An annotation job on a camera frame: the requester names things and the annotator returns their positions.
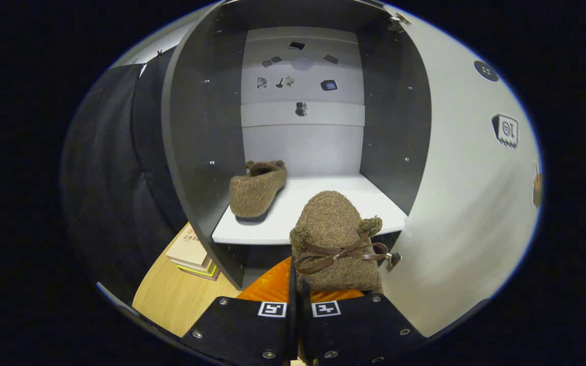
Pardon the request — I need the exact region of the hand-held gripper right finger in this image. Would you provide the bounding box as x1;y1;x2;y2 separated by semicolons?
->
301;282;428;366

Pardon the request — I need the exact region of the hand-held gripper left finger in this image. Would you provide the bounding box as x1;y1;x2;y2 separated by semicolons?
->
181;257;299;366

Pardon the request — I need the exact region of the brown fuzzy shoe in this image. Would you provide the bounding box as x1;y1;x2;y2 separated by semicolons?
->
229;160;288;220
289;191;390;295

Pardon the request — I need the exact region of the grey shoe cabinet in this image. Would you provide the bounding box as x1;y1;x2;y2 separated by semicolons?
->
161;0;433;290

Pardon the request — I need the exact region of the white cabinet shelf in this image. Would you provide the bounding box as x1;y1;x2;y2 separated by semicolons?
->
212;174;408;246

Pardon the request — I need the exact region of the yellow edged book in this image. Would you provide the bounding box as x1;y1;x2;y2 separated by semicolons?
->
171;257;221;281

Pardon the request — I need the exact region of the beige orange cover book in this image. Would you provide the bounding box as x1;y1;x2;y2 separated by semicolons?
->
166;224;211;266

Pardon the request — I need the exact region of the black backdrop cloth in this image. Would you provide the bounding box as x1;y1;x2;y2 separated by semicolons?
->
60;48;192;306

